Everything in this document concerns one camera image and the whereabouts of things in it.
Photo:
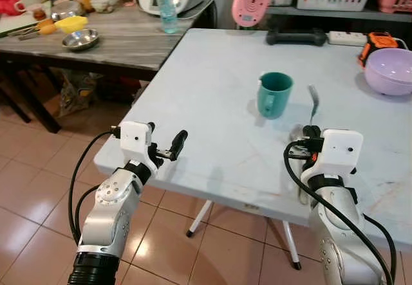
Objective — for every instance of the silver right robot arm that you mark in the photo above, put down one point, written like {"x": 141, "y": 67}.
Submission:
{"x": 338, "y": 240}

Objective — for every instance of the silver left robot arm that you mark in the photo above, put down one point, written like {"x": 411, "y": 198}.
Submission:
{"x": 112, "y": 208}

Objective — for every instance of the teal mug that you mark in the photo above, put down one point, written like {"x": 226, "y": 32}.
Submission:
{"x": 277, "y": 98}

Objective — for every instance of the white folding table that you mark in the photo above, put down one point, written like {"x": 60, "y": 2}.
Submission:
{"x": 212, "y": 105}

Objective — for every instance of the patterned bag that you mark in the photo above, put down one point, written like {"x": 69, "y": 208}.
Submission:
{"x": 77, "y": 95}

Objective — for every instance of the grey wooden table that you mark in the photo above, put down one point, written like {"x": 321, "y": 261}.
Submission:
{"x": 129, "y": 47}

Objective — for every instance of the black dumbbell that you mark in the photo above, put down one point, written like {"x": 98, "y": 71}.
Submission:
{"x": 296, "y": 38}

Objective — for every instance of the purple plastic bowl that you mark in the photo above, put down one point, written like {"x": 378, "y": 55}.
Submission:
{"x": 389, "y": 73}

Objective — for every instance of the white power strip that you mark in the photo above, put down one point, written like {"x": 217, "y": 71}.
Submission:
{"x": 346, "y": 38}

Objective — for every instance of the shallow steel bowl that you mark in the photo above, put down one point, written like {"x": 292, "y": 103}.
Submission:
{"x": 80, "y": 40}

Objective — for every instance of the orange and black device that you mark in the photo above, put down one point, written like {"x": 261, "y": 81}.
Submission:
{"x": 380, "y": 40}

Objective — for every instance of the dark shelf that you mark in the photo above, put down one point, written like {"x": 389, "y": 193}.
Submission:
{"x": 309, "y": 16}

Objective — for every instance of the clear teal-capped water bottle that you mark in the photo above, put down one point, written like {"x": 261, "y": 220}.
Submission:
{"x": 167, "y": 11}

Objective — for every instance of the yellow plastic bowl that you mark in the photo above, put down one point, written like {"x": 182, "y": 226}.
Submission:
{"x": 71, "y": 24}

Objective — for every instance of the pink round device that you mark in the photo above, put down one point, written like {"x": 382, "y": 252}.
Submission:
{"x": 251, "y": 3}

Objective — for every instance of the steel lidded dish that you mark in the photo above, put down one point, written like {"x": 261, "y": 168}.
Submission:
{"x": 64, "y": 11}

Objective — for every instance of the small pink-lidded jar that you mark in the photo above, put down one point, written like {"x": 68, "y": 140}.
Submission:
{"x": 39, "y": 13}

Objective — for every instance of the white cutting board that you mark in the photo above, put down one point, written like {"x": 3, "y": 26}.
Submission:
{"x": 16, "y": 22}

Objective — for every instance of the white mug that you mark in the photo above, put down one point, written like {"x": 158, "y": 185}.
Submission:
{"x": 29, "y": 2}

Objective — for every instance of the red plastic bag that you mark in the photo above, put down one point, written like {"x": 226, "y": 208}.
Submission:
{"x": 8, "y": 3}

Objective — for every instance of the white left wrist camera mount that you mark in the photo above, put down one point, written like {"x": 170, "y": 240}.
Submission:
{"x": 135, "y": 140}

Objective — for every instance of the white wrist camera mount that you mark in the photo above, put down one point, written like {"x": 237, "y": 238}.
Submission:
{"x": 135, "y": 140}
{"x": 338, "y": 153}

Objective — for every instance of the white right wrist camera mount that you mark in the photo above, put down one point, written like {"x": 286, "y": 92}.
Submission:
{"x": 338, "y": 153}

